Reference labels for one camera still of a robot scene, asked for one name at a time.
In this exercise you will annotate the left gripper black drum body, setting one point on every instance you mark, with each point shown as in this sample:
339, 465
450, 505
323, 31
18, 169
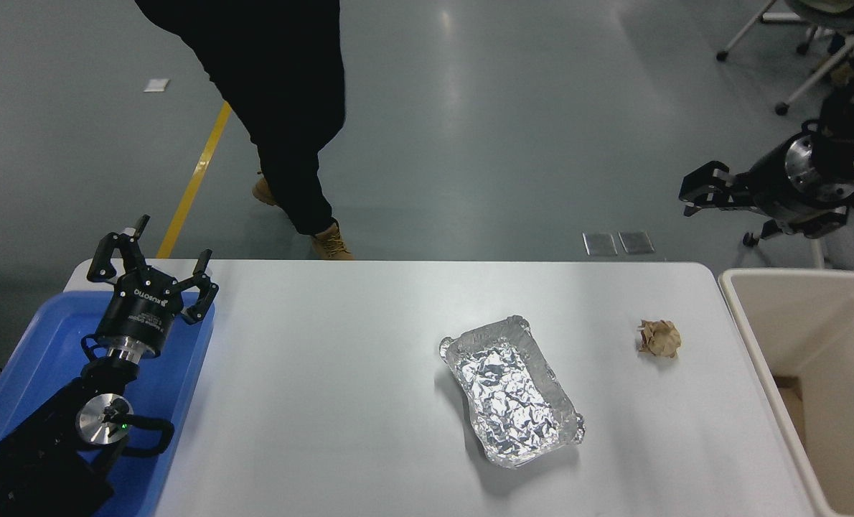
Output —
140, 312

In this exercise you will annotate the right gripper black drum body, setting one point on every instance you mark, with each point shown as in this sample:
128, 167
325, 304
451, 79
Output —
764, 183

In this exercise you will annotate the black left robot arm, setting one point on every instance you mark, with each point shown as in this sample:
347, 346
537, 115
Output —
39, 467

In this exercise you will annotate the white wheeled chair with armrest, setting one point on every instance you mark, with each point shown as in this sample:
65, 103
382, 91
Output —
818, 255

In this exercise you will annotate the silver floor plate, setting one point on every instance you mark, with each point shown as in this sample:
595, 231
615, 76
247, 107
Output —
636, 243
600, 244

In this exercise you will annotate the blue plastic tray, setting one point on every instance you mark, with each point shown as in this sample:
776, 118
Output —
39, 337

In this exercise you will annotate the large pale bin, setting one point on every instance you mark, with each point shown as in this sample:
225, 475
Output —
793, 316

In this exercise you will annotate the crumpled tan paper ball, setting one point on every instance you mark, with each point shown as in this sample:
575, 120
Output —
661, 339

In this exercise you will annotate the white paper sheet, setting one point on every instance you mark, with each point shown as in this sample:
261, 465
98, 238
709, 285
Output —
156, 85

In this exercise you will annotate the white wheeled chair grey seat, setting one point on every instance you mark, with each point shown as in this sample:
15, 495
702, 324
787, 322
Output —
829, 14

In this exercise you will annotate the brown cardboard piece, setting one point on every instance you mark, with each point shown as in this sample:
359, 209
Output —
789, 402

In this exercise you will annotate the person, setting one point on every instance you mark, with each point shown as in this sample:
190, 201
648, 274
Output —
283, 72

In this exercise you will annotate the crumpled foil tray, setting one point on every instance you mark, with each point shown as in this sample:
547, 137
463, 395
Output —
513, 395

